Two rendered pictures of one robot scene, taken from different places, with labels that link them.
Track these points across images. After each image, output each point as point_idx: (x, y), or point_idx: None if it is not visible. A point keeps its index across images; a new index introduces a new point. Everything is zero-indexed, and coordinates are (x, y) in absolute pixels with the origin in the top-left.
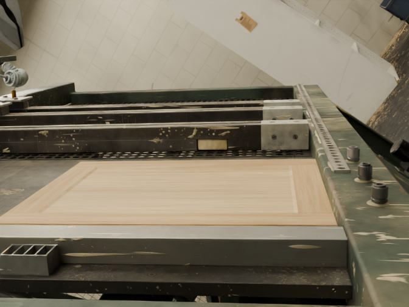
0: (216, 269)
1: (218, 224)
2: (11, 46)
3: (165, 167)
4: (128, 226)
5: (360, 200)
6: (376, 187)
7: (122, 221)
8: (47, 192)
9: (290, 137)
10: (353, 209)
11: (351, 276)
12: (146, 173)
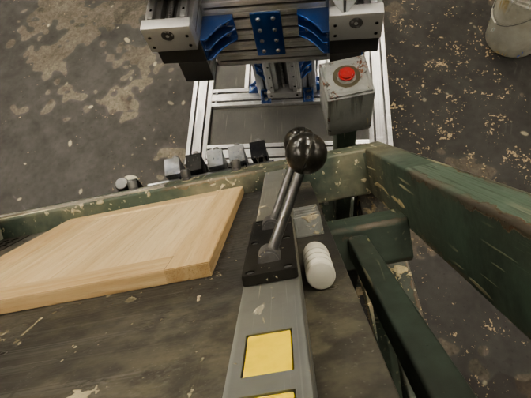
0: (296, 197)
1: (235, 200)
2: (350, 8)
3: (16, 260)
4: (263, 196)
5: (230, 173)
6: (237, 159)
7: (220, 220)
8: (81, 279)
9: None
10: (246, 170)
11: (303, 179)
12: (36, 260)
